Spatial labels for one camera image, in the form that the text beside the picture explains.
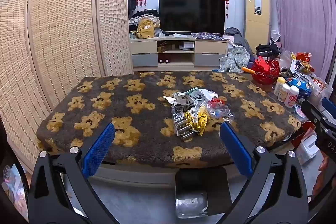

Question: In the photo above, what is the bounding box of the white bottle pink label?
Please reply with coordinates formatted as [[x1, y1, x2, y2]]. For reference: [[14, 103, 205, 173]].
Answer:
[[284, 85, 300, 108]]

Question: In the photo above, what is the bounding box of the wooden television stand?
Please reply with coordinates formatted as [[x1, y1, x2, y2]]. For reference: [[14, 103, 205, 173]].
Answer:
[[130, 34, 228, 68]]

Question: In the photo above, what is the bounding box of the red cutout basket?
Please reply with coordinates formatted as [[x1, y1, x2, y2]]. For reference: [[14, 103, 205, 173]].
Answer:
[[251, 56, 281, 85]]

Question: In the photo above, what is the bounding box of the dark patterned cloth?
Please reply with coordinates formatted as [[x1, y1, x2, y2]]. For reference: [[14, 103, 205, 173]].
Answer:
[[191, 32, 224, 40]]

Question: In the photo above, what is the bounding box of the dark hanging jacket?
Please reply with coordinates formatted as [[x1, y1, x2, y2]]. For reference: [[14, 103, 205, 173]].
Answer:
[[127, 0, 137, 23]]

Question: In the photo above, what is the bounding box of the red and gold decoration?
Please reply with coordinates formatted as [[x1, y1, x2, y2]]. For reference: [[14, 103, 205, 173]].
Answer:
[[291, 52, 314, 73]]

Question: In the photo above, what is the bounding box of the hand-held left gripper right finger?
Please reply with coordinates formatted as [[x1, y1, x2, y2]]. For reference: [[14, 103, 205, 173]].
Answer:
[[220, 121, 309, 224]]

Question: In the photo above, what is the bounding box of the white plastic bag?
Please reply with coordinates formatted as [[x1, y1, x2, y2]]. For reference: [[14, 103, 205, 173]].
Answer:
[[270, 30, 282, 43]]

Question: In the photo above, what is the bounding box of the glossy printed object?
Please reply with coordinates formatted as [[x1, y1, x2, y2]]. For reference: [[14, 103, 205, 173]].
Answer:
[[0, 162, 29, 222]]

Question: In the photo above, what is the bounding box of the green striped white wrapper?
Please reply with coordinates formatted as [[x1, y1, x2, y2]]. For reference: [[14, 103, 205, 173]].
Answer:
[[185, 88, 205, 103]]

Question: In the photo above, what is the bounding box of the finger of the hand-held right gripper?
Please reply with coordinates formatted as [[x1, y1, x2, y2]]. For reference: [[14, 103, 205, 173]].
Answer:
[[322, 97, 336, 115], [301, 101, 336, 135]]

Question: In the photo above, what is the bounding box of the grey clothes heap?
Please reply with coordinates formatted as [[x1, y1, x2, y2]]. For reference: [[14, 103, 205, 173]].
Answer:
[[225, 27, 254, 55]]

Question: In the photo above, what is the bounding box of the clear plastic wrapper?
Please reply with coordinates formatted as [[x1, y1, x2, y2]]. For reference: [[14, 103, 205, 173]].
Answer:
[[207, 103, 234, 123]]

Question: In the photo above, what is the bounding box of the floral cloth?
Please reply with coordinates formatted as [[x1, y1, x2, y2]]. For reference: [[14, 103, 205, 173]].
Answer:
[[219, 46, 251, 73]]

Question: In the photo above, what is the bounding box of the woven folding screen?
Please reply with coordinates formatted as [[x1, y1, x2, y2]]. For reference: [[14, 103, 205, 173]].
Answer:
[[0, 0, 133, 169]]

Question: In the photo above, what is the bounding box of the gold foil wrapper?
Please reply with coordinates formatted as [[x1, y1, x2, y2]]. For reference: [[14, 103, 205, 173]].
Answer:
[[193, 106, 211, 136]]

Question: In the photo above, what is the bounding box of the purple curtain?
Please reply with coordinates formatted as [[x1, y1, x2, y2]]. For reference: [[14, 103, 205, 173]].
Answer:
[[266, 0, 336, 83]]

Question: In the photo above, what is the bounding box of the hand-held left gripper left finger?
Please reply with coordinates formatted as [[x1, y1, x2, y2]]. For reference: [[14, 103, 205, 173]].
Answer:
[[28, 123, 116, 224]]

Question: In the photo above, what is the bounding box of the teddy bear printed blanket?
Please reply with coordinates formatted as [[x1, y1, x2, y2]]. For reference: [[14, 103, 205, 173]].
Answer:
[[37, 71, 302, 168]]

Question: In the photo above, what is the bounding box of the white plastic box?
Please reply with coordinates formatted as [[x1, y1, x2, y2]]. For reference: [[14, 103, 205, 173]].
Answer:
[[299, 135, 321, 163]]

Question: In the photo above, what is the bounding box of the white bottle yellow label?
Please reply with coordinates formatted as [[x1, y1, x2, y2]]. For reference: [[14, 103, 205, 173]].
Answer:
[[278, 84, 291, 103]]

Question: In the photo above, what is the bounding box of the red box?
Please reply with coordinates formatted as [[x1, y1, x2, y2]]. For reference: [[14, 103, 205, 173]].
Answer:
[[290, 122, 317, 147]]

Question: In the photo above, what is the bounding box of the black bag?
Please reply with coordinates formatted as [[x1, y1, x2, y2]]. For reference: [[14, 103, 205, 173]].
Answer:
[[256, 43, 281, 59]]

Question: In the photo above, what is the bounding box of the yellow backpack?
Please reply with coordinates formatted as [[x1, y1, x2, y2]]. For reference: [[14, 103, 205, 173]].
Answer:
[[136, 18, 155, 39]]

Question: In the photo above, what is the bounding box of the black television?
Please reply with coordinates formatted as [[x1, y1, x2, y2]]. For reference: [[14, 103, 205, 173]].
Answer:
[[159, 0, 226, 33]]

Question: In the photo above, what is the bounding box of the pile of clothes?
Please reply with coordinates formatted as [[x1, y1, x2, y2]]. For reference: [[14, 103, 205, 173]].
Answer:
[[129, 9, 165, 39]]

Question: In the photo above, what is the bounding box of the beige standing air conditioner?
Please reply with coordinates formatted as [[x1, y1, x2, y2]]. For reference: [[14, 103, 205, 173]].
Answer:
[[243, 0, 272, 47]]

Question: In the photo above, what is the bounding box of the clear bag red print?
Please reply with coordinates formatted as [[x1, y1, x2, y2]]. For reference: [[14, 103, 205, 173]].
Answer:
[[310, 76, 332, 104]]

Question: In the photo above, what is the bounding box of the yellow-capped white bottle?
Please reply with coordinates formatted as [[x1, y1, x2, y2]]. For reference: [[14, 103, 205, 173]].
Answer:
[[273, 76, 286, 96]]

